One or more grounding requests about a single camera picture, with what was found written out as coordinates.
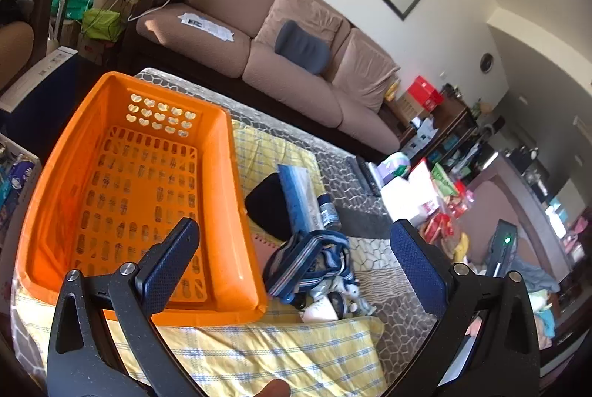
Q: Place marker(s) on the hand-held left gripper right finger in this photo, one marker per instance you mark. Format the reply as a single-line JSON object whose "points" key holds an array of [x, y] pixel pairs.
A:
{"points": [[418, 267]]}

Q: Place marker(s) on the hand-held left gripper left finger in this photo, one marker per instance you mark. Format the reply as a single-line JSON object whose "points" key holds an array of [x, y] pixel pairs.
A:
{"points": [[169, 267]]}

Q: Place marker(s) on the orange plastic basket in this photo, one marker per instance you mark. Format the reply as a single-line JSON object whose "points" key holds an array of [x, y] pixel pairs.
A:
{"points": [[138, 175]]}

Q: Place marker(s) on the pink spiral notebook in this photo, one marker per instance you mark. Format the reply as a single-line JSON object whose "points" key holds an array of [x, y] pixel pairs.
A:
{"points": [[266, 246]]}

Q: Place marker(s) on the person's left hand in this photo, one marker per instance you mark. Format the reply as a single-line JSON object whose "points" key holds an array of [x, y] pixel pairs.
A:
{"points": [[276, 388]]}

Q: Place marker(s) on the pile of clothes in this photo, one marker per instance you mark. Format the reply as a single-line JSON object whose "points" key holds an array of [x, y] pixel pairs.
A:
{"points": [[543, 286]]}

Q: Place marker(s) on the white tissue box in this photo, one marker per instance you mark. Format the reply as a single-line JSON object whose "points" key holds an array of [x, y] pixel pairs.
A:
{"points": [[407, 198]]}

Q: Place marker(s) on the pile of snack packets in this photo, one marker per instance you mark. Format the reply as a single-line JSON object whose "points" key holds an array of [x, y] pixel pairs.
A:
{"points": [[444, 193]]}

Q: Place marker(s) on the black remote control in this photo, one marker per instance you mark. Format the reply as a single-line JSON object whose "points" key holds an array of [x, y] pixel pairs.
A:
{"points": [[373, 179], [360, 170]]}

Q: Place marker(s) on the blue spray can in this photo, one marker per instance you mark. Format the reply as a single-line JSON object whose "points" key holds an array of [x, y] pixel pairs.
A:
{"points": [[329, 212]]}

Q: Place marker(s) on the purple green tissue pack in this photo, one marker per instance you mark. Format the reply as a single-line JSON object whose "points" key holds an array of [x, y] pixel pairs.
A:
{"points": [[393, 163]]}

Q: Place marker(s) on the black cloth pouch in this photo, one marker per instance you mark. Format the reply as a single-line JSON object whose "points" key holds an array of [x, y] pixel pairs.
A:
{"points": [[268, 207]]}

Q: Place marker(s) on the dark wooden side cabinet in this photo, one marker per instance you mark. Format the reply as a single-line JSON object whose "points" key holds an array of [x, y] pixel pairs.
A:
{"points": [[451, 128]]}

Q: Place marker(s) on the yellow plaid cloth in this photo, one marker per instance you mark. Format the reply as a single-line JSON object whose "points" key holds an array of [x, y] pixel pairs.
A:
{"points": [[277, 355]]}

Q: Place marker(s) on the blue white packet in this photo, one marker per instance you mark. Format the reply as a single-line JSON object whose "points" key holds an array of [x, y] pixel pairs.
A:
{"points": [[298, 193]]}

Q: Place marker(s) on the red box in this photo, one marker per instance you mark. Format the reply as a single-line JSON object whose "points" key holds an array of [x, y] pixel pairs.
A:
{"points": [[423, 91]]}

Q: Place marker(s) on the cardboard box of packets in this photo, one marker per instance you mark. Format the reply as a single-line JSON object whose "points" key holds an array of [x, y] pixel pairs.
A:
{"points": [[16, 179]]}

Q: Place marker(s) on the tan sofa cushion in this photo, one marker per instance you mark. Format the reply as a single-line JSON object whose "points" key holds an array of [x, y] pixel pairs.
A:
{"points": [[300, 17], [365, 68]]}

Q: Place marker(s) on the blue box with white top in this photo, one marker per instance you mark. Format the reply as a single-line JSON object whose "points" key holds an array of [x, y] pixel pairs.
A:
{"points": [[41, 91]]}

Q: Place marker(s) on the brown sofa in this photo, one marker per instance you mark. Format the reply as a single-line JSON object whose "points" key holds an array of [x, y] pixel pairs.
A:
{"points": [[194, 41]]}

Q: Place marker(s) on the white printed papers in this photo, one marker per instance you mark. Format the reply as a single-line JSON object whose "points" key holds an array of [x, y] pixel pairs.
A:
{"points": [[206, 26]]}

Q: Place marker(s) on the grey blue pillow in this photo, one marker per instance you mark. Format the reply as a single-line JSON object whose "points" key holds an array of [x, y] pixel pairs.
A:
{"points": [[300, 48]]}

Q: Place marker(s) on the light green bag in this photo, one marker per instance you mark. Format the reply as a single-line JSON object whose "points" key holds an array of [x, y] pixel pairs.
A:
{"points": [[101, 23]]}

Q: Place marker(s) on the brown upholstered chair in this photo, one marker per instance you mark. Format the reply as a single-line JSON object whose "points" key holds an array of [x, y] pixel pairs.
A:
{"points": [[16, 50]]}

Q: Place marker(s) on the green plastic bag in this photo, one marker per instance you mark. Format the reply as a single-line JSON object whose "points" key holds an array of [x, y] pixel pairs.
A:
{"points": [[69, 5]]}

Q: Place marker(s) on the round wall plaque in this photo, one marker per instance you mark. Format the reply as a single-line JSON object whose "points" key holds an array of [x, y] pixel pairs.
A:
{"points": [[486, 61]]}

